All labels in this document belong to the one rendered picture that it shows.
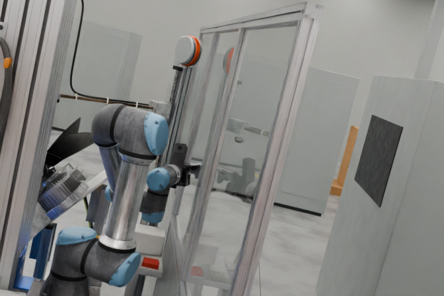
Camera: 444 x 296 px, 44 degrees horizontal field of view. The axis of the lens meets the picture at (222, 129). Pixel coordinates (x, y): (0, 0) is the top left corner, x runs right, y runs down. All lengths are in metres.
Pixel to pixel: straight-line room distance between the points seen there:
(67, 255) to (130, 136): 0.42
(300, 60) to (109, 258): 0.83
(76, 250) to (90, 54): 8.08
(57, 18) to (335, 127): 6.83
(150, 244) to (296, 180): 5.36
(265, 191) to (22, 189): 0.57
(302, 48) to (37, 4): 0.60
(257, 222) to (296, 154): 6.65
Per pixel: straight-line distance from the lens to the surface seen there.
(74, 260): 1.76
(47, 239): 2.81
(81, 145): 2.61
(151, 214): 1.93
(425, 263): 3.62
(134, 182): 1.64
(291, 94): 1.26
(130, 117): 1.62
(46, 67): 1.33
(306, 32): 1.25
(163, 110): 2.86
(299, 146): 7.91
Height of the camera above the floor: 1.89
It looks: 7 degrees down
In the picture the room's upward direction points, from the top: 14 degrees clockwise
